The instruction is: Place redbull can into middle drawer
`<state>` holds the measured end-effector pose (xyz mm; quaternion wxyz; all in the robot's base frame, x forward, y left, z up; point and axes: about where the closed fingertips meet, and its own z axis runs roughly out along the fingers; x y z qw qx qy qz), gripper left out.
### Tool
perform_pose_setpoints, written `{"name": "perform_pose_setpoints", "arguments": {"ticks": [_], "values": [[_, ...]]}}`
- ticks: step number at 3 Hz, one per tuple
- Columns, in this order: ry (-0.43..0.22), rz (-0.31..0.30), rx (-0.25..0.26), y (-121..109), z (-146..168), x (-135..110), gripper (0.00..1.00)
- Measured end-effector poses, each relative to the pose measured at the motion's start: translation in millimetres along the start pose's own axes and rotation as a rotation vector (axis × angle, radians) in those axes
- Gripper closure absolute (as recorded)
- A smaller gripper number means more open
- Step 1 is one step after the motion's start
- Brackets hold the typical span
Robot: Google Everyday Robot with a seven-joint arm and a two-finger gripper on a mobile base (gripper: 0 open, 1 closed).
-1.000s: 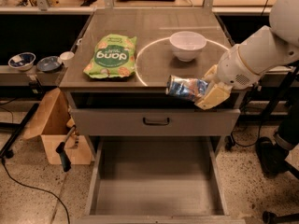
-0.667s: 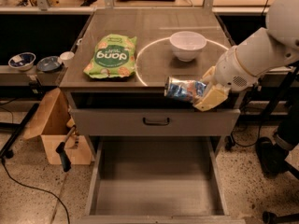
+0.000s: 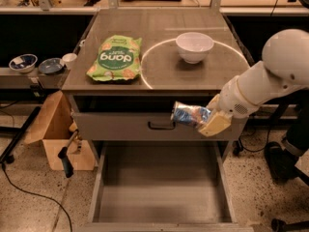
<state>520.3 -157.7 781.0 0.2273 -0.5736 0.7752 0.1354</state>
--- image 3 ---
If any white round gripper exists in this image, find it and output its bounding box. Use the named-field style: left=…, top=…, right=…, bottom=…
left=198, top=75, right=259, bottom=137

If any crushed blue silver redbull can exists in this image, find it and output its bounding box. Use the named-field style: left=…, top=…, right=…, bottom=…
left=171, top=101, right=211, bottom=127

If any white ceramic bowl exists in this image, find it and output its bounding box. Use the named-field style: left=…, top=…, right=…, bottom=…
left=176, top=32, right=214, bottom=64

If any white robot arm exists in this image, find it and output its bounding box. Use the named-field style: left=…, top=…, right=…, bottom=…
left=198, top=29, right=309, bottom=136

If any open grey lower drawer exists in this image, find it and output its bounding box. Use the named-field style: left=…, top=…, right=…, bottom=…
left=76, top=142, right=254, bottom=232

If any grey drawer cabinet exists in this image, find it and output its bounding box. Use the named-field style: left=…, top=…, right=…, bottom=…
left=61, top=7, right=263, bottom=153

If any green chip bag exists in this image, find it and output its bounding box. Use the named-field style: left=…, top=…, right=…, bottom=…
left=86, top=35, right=142, bottom=82

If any small white cup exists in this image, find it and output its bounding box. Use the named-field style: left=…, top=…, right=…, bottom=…
left=62, top=53, right=77, bottom=70

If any cardboard box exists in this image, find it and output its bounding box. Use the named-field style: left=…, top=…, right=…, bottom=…
left=24, top=91, right=96, bottom=171

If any blue patterned bowl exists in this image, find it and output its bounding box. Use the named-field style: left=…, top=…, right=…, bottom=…
left=9, top=54, right=38, bottom=73

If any grey side shelf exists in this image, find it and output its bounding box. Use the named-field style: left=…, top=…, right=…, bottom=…
left=0, top=68, right=69, bottom=89

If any black pole on floor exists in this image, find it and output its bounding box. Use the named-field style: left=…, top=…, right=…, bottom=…
left=0, top=106, right=41, bottom=163

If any grey upper drawer with handle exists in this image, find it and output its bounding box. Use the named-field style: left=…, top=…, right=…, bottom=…
left=73, top=112, right=246, bottom=141

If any black handled tool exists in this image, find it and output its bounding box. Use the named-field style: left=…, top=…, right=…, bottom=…
left=58, top=130, right=78, bottom=178

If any black floor cable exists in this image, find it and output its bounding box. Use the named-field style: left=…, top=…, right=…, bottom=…
left=0, top=162, right=73, bottom=232

